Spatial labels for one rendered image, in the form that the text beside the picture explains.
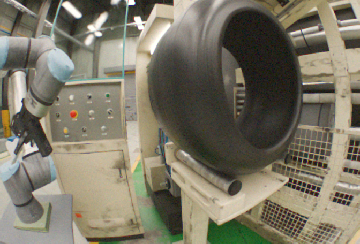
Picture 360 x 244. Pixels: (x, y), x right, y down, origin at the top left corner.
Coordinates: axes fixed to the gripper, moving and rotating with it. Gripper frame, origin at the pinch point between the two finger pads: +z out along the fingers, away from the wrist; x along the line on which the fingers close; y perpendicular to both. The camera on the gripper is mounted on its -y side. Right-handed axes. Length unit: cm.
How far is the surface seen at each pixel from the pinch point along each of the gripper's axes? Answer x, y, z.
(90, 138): -53, -18, 2
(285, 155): 9, -68, -61
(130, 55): -1000, 109, -126
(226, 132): 13, -35, -50
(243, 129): -16, -65, -61
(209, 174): 5, -48, -39
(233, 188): 14, -49, -41
